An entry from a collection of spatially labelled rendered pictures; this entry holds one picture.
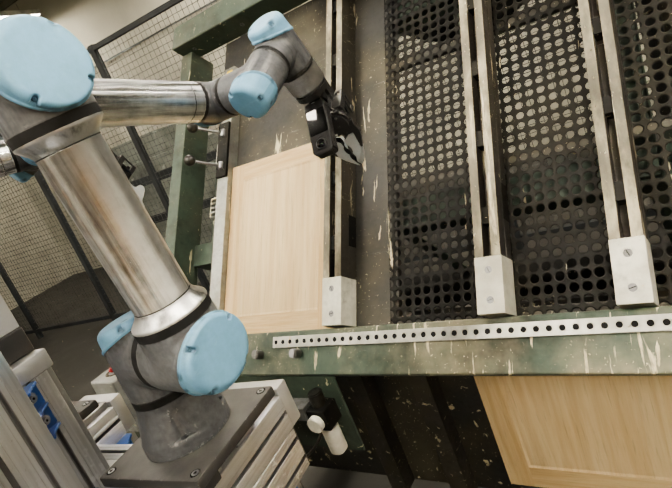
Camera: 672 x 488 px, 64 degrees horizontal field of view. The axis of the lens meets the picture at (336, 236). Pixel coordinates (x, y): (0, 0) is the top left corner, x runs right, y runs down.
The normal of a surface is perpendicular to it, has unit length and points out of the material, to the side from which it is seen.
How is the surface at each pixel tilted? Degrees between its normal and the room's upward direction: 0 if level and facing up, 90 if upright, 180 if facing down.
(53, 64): 83
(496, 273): 53
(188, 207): 90
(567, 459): 90
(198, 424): 73
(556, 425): 90
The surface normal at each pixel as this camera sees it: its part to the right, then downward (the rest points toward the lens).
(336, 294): -0.60, -0.22
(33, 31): 0.69, -0.22
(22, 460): 0.85, -0.20
